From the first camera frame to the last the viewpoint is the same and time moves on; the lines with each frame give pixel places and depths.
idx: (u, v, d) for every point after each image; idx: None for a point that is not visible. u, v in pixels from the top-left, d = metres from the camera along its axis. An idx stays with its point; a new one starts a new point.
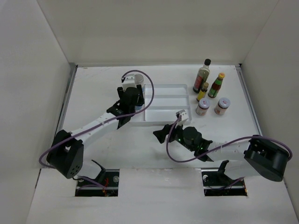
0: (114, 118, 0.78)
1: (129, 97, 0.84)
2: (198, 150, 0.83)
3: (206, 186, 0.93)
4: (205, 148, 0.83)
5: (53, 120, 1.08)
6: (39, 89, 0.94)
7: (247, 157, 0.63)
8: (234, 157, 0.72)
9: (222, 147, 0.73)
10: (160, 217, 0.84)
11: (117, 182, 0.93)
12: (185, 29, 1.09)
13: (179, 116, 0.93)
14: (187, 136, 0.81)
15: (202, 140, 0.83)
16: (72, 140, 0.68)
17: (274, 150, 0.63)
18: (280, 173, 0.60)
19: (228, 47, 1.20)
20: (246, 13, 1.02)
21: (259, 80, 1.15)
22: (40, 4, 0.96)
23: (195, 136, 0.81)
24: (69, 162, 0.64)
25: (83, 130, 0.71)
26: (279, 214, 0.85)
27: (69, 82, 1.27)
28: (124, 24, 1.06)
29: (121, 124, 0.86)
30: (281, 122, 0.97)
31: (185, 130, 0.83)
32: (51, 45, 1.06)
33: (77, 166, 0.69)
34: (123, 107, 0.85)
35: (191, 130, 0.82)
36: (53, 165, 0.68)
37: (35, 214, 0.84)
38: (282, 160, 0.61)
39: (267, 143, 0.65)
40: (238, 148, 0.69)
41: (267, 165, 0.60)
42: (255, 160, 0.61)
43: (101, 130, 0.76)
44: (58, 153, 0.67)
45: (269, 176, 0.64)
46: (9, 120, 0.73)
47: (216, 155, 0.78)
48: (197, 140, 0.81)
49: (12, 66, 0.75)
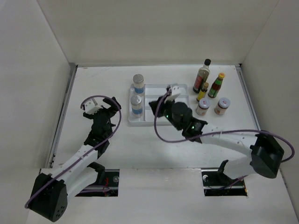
0: (92, 150, 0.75)
1: (100, 127, 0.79)
2: (188, 130, 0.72)
3: (206, 186, 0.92)
4: (197, 128, 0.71)
5: (53, 120, 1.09)
6: (39, 89, 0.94)
7: (253, 153, 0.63)
8: (232, 147, 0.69)
9: (222, 133, 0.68)
10: (159, 217, 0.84)
11: (117, 183, 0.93)
12: (184, 29, 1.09)
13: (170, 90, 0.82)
14: (175, 112, 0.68)
15: (192, 118, 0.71)
16: (53, 182, 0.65)
17: (276, 149, 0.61)
18: (275, 172, 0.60)
19: (228, 47, 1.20)
20: (246, 13, 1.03)
21: (259, 80, 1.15)
22: (40, 4, 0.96)
23: (185, 112, 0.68)
24: (53, 205, 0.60)
25: (62, 170, 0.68)
26: (279, 214, 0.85)
27: (69, 82, 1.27)
28: (124, 24, 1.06)
29: (101, 153, 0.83)
30: (281, 122, 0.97)
31: (173, 105, 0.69)
32: (50, 45, 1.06)
33: (62, 206, 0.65)
34: (96, 136, 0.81)
35: (180, 105, 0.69)
36: (36, 211, 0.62)
37: (35, 215, 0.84)
38: (280, 158, 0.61)
39: (271, 141, 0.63)
40: (243, 141, 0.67)
41: (268, 163, 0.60)
42: (260, 157, 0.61)
43: (81, 165, 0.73)
44: (40, 196, 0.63)
45: (263, 172, 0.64)
46: (9, 120, 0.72)
47: (211, 140, 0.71)
48: (187, 118, 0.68)
49: (12, 66, 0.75)
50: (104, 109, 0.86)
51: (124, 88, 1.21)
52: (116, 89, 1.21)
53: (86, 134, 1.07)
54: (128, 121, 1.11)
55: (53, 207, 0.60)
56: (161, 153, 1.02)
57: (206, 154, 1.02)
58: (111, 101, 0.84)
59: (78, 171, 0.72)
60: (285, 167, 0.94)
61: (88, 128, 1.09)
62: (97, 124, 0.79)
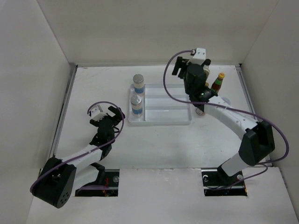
0: (98, 149, 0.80)
1: (104, 130, 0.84)
2: (196, 95, 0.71)
3: (206, 186, 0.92)
4: (205, 96, 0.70)
5: (53, 120, 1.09)
6: (39, 89, 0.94)
7: (245, 135, 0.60)
8: (229, 125, 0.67)
9: (227, 108, 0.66)
10: (159, 217, 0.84)
11: (117, 182, 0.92)
12: (184, 29, 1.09)
13: (194, 53, 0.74)
14: (190, 71, 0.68)
15: (202, 85, 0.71)
16: (63, 165, 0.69)
17: (268, 142, 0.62)
18: (256, 161, 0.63)
19: (228, 47, 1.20)
20: (245, 13, 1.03)
21: (259, 80, 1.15)
22: (40, 4, 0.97)
23: (200, 73, 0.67)
24: (60, 186, 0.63)
25: (73, 157, 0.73)
26: (279, 214, 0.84)
27: (69, 82, 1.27)
28: (123, 24, 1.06)
29: (104, 156, 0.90)
30: (281, 122, 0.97)
31: (190, 66, 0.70)
32: (50, 45, 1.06)
33: (67, 193, 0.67)
34: (100, 139, 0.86)
35: (198, 67, 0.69)
36: (41, 194, 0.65)
37: (35, 214, 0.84)
38: (266, 150, 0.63)
39: (268, 133, 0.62)
40: (242, 122, 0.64)
41: (254, 150, 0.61)
42: (251, 140, 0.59)
43: (87, 160, 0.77)
44: (47, 182, 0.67)
45: (245, 157, 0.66)
46: (9, 120, 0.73)
47: (213, 111, 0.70)
48: (199, 81, 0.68)
49: (12, 65, 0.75)
50: (109, 116, 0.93)
51: (125, 88, 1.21)
52: (116, 89, 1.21)
53: (86, 133, 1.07)
54: (128, 121, 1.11)
55: (60, 188, 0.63)
56: (161, 153, 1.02)
57: (206, 154, 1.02)
58: (117, 110, 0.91)
59: (83, 165, 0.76)
60: (285, 167, 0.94)
61: (88, 128, 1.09)
62: (102, 127, 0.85)
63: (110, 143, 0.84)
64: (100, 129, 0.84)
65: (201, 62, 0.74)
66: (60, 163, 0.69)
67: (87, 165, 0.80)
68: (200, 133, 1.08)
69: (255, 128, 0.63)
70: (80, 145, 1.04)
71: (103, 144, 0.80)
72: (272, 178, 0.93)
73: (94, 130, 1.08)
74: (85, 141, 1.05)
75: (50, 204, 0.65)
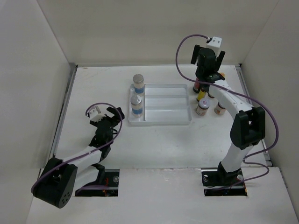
0: (98, 150, 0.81)
1: (102, 132, 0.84)
2: (205, 77, 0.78)
3: (207, 186, 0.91)
4: (213, 79, 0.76)
5: (53, 120, 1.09)
6: (39, 89, 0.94)
7: (237, 114, 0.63)
8: (227, 107, 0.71)
9: (228, 91, 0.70)
10: (159, 217, 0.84)
11: (117, 183, 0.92)
12: (184, 29, 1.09)
13: (209, 41, 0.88)
14: (201, 52, 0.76)
15: (212, 68, 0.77)
16: (64, 165, 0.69)
17: (259, 129, 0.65)
18: (243, 144, 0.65)
19: (228, 47, 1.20)
20: (245, 13, 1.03)
21: (259, 80, 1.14)
22: (41, 5, 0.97)
23: (210, 55, 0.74)
24: (63, 186, 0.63)
25: (74, 157, 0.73)
26: (279, 214, 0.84)
27: (69, 82, 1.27)
28: (123, 24, 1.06)
29: (103, 157, 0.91)
30: (281, 122, 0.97)
31: (202, 49, 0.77)
32: (50, 45, 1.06)
33: (68, 193, 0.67)
34: (99, 141, 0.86)
35: (209, 50, 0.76)
36: (43, 195, 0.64)
37: (35, 214, 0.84)
38: (256, 137, 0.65)
39: (261, 119, 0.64)
40: (238, 104, 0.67)
41: (243, 132, 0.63)
42: (241, 120, 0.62)
43: (87, 161, 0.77)
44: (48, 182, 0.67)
45: (234, 139, 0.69)
46: (9, 120, 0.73)
47: (216, 93, 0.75)
48: (208, 62, 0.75)
49: (12, 65, 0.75)
50: (107, 118, 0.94)
51: (125, 88, 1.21)
52: (116, 89, 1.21)
53: (86, 133, 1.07)
54: (128, 122, 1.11)
55: (62, 187, 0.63)
56: (161, 153, 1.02)
57: (206, 154, 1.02)
58: (115, 110, 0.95)
59: (83, 166, 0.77)
60: (284, 167, 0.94)
61: (88, 128, 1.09)
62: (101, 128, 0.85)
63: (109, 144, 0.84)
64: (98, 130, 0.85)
65: (216, 49, 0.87)
66: (61, 163, 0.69)
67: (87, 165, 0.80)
68: (200, 133, 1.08)
69: (249, 112, 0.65)
70: (81, 145, 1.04)
71: (102, 146, 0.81)
72: (272, 178, 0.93)
73: (94, 130, 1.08)
74: (85, 141, 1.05)
75: (52, 204, 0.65)
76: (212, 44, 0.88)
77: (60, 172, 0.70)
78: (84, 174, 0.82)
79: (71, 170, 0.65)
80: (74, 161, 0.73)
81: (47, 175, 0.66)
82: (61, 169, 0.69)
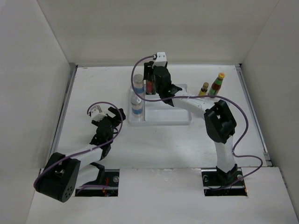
0: (99, 147, 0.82)
1: (102, 130, 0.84)
2: (165, 93, 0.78)
3: (206, 186, 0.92)
4: (173, 93, 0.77)
5: (53, 121, 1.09)
6: (38, 89, 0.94)
7: (205, 115, 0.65)
8: (195, 112, 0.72)
9: (189, 97, 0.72)
10: (159, 217, 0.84)
11: (117, 182, 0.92)
12: (184, 29, 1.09)
13: (155, 58, 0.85)
14: (156, 73, 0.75)
15: (170, 84, 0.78)
16: (67, 160, 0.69)
17: (229, 118, 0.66)
18: (222, 137, 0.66)
19: (228, 47, 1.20)
20: (246, 12, 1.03)
21: (259, 80, 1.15)
22: (40, 5, 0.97)
23: (164, 74, 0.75)
24: (66, 180, 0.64)
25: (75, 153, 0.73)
26: (279, 214, 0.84)
27: (69, 82, 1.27)
28: (123, 24, 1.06)
29: (103, 156, 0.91)
30: (281, 122, 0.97)
31: (156, 68, 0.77)
32: (50, 45, 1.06)
33: (71, 187, 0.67)
34: (100, 140, 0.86)
35: (162, 68, 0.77)
36: (45, 190, 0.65)
37: (35, 214, 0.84)
38: (229, 126, 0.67)
39: (226, 110, 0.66)
40: (202, 105, 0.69)
41: (217, 128, 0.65)
42: (210, 119, 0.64)
43: (88, 157, 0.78)
44: (51, 177, 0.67)
45: (213, 137, 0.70)
46: (10, 120, 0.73)
47: (180, 103, 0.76)
48: (165, 80, 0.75)
49: (12, 66, 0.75)
50: (109, 117, 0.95)
51: (125, 88, 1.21)
52: (116, 89, 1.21)
53: (86, 133, 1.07)
54: (128, 121, 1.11)
55: (65, 181, 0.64)
56: (161, 153, 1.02)
57: (206, 154, 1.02)
58: (117, 110, 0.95)
59: (85, 163, 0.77)
60: (284, 167, 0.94)
61: (88, 128, 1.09)
62: (101, 127, 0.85)
63: (110, 141, 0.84)
64: (98, 129, 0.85)
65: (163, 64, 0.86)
66: (64, 157, 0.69)
67: (88, 163, 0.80)
68: (201, 133, 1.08)
69: (214, 108, 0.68)
70: (81, 145, 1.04)
71: (104, 143, 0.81)
72: (272, 178, 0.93)
73: (94, 130, 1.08)
74: (85, 142, 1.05)
75: (54, 199, 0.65)
76: (158, 60, 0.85)
77: (62, 167, 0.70)
78: (86, 171, 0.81)
79: (74, 165, 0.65)
80: (75, 157, 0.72)
81: (49, 170, 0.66)
82: (64, 163, 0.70)
